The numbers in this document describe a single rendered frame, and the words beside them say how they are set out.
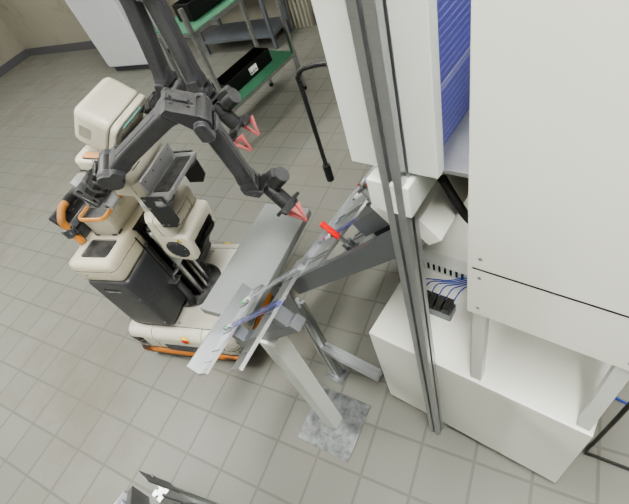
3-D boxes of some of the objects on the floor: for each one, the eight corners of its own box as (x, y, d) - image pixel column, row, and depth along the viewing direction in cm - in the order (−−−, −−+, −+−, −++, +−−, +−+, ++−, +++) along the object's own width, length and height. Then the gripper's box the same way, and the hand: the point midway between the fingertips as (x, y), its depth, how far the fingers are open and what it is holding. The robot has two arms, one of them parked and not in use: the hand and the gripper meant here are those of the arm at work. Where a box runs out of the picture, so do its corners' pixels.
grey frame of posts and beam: (331, 375, 197) (6, -172, 57) (406, 256, 229) (316, -281, 89) (441, 437, 167) (329, -388, 27) (509, 290, 199) (619, -435, 59)
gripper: (280, 185, 153) (311, 213, 155) (264, 205, 149) (295, 233, 152) (286, 179, 146) (318, 208, 149) (269, 199, 143) (302, 229, 146)
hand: (305, 219), depth 150 cm, fingers closed
